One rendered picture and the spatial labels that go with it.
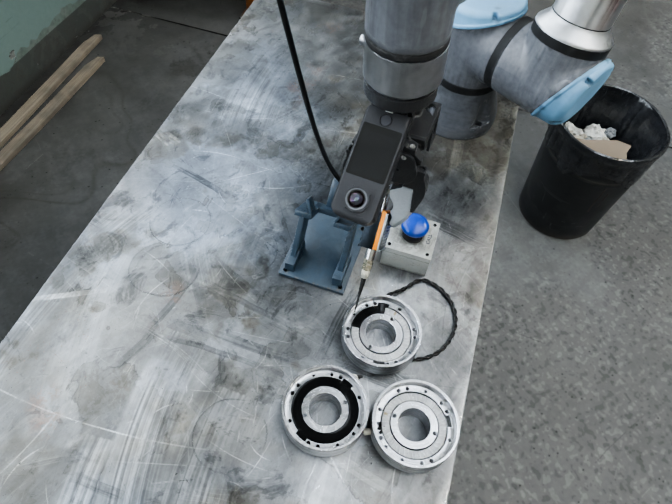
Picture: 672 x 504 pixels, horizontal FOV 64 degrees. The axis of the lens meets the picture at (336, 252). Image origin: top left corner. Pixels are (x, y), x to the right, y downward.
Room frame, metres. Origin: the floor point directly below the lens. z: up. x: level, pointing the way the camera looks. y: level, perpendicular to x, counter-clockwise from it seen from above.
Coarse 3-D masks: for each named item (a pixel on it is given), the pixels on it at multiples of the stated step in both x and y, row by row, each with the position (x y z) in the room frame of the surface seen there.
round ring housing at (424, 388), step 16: (400, 384) 0.25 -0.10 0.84; (416, 384) 0.25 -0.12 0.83; (432, 384) 0.25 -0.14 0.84; (384, 400) 0.23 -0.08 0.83; (432, 400) 0.23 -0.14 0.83; (448, 400) 0.23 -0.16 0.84; (400, 416) 0.21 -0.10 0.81; (416, 416) 0.22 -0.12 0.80; (432, 416) 0.21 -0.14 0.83; (448, 416) 0.22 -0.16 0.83; (400, 432) 0.19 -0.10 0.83; (432, 432) 0.19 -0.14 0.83; (448, 432) 0.20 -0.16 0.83; (384, 448) 0.17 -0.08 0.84; (416, 448) 0.17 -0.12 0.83; (448, 448) 0.18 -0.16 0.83; (400, 464) 0.15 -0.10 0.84; (416, 464) 0.16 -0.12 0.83; (432, 464) 0.15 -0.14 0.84
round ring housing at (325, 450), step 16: (320, 368) 0.26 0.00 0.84; (336, 368) 0.26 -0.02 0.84; (288, 384) 0.23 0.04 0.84; (352, 384) 0.24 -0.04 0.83; (288, 400) 0.21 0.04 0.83; (304, 400) 0.22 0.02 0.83; (320, 400) 0.23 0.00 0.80; (336, 400) 0.22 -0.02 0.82; (368, 400) 0.22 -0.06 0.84; (288, 416) 0.19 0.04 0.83; (304, 416) 0.20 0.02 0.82; (368, 416) 0.20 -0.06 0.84; (288, 432) 0.17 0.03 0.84; (320, 432) 0.18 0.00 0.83; (304, 448) 0.16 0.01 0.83; (320, 448) 0.16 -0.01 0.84; (336, 448) 0.16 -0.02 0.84
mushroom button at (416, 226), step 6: (414, 216) 0.48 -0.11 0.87; (420, 216) 0.49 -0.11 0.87; (408, 222) 0.47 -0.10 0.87; (414, 222) 0.47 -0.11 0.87; (420, 222) 0.47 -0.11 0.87; (426, 222) 0.48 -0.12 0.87; (402, 228) 0.47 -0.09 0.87; (408, 228) 0.46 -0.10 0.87; (414, 228) 0.46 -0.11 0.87; (420, 228) 0.46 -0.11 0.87; (426, 228) 0.47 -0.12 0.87; (408, 234) 0.46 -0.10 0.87; (414, 234) 0.45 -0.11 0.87; (420, 234) 0.46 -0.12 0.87
